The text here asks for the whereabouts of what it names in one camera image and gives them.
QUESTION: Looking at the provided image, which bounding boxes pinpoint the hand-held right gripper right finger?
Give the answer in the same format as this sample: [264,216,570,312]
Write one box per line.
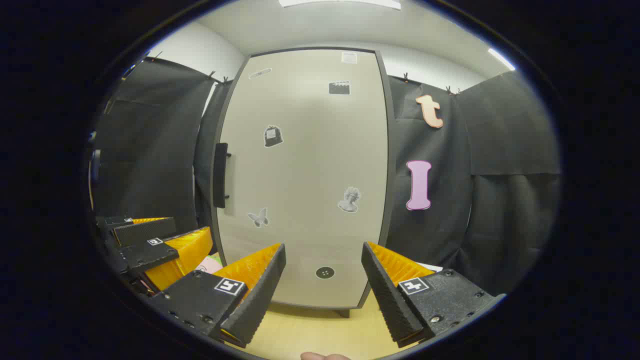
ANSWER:
[361,242,506,349]

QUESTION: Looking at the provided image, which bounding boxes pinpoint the pink plush toy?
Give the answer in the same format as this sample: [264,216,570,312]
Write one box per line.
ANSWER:
[195,254,224,275]

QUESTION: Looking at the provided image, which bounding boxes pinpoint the ceiling light panel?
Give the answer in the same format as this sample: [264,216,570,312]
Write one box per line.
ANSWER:
[279,0,402,10]
[488,48,516,71]

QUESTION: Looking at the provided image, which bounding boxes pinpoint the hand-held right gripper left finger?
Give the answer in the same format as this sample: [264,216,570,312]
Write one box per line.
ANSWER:
[150,243,287,349]

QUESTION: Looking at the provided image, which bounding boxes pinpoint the dark grey cabinet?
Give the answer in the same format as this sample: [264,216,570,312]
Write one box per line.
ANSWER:
[210,46,398,319]

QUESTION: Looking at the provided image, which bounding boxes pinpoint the black backdrop cloth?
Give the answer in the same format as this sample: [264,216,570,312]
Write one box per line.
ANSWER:
[92,57,562,296]

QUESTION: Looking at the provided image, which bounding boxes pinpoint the black cabinet door handle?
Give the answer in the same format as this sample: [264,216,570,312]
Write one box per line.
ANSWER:
[213,142,232,209]

